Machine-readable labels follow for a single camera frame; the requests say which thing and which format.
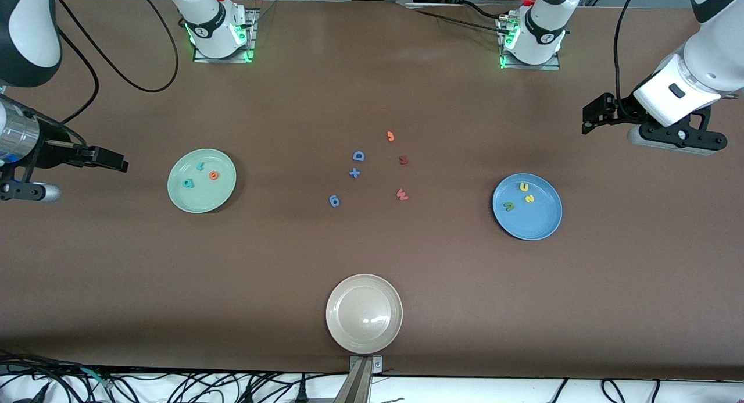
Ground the pale green plate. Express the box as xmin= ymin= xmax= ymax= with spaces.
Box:
xmin=167 ymin=148 xmax=238 ymax=214

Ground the brown table cover sheet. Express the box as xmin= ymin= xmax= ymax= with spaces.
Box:
xmin=0 ymin=0 xmax=744 ymax=381

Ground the blue plate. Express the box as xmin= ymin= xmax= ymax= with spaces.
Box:
xmin=492 ymin=173 xmax=563 ymax=241

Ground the beige plate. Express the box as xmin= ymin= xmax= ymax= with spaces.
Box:
xmin=325 ymin=274 xmax=403 ymax=355

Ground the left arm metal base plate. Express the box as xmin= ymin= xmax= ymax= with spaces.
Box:
xmin=499 ymin=18 xmax=561 ymax=71

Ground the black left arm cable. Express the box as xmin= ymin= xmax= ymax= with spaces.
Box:
xmin=613 ymin=0 xmax=643 ymax=119

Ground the black cable on table cover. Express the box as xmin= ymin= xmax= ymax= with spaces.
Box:
xmin=416 ymin=9 xmax=507 ymax=33

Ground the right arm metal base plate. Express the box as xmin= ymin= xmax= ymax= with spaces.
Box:
xmin=194 ymin=8 xmax=257 ymax=63

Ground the teal cable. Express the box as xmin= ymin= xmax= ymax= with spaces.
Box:
xmin=78 ymin=365 xmax=114 ymax=389

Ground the black looped cable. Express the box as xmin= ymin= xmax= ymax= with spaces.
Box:
xmin=600 ymin=379 xmax=627 ymax=403

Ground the metal camera post bracket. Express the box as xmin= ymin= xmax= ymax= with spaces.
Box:
xmin=334 ymin=355 xmax=384 ymax=403

